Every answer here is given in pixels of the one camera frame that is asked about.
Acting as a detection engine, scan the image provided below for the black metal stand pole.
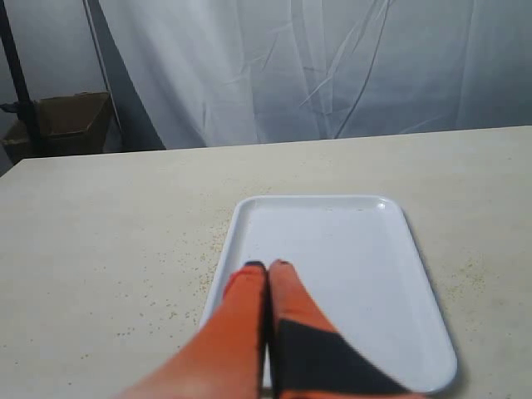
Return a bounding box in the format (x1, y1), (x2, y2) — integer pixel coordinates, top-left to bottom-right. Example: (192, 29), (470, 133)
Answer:
(1, 0), (47, 155)

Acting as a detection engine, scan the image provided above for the white backdrop cloth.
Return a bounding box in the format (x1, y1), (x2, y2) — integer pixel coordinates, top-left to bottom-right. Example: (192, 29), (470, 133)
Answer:
(85, 1), (531, 149)

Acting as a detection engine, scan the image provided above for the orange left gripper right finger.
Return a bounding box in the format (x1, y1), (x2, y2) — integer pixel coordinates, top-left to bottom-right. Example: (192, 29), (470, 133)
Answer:
(268, 260), (423, 398)

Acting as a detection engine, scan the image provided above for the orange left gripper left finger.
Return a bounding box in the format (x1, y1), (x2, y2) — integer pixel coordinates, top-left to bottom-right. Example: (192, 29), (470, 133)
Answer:
(118, 261), (267, 398)

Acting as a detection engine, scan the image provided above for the white rectangular plastic tray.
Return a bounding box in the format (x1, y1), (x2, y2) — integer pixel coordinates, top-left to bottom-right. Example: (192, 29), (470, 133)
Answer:
(202, 195), (458, 394)

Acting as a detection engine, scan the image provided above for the brown cardboard box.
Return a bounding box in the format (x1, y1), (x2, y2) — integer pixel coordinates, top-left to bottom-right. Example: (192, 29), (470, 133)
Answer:
(1, 91), (113, 164)

